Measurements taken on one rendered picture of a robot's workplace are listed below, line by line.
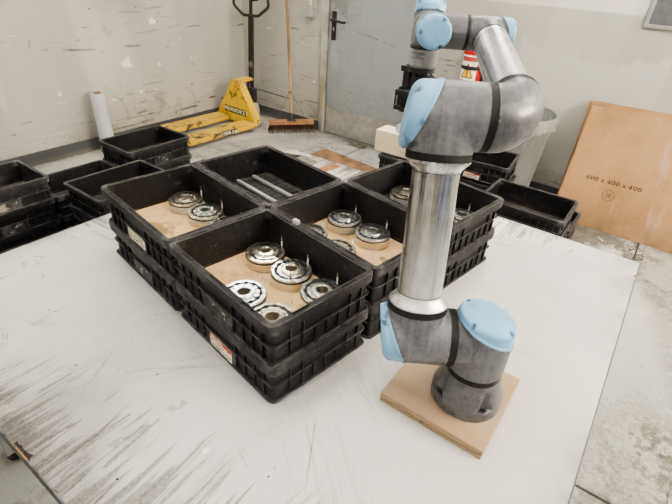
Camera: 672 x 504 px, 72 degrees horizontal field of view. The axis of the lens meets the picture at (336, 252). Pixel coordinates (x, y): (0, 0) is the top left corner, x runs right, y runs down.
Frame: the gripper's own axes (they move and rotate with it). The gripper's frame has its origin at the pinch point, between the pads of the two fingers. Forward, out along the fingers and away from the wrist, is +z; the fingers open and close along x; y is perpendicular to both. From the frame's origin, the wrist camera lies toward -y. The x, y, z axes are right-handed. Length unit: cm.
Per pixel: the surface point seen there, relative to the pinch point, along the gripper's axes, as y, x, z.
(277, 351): -8, 67, 24
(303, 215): 22.4, 22.6, 22.3
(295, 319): -10, 64, 17
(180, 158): 166, -39, 61
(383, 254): -4.0, 19.4, 26.4
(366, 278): -13.2, 43.8, 16.9
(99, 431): 15, 95, 39
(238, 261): 23, 48, 26
